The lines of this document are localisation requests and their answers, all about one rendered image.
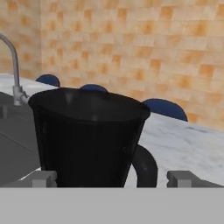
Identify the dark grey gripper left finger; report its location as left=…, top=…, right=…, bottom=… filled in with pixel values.
left=3, top=170, right=58, bottom=188

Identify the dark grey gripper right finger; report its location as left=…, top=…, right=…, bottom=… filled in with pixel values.
left=166, top=170, right=224, bottom=188

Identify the dark grey sink basin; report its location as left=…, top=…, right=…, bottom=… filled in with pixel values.
left=0, top=91, right=42, bottom=187

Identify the silver sink faucet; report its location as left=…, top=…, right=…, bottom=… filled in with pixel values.
left=0, top=32, right=30, bottom=107

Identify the black jug with handle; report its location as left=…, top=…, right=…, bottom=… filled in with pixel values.
left=27, top=87, right=158, bottom=188

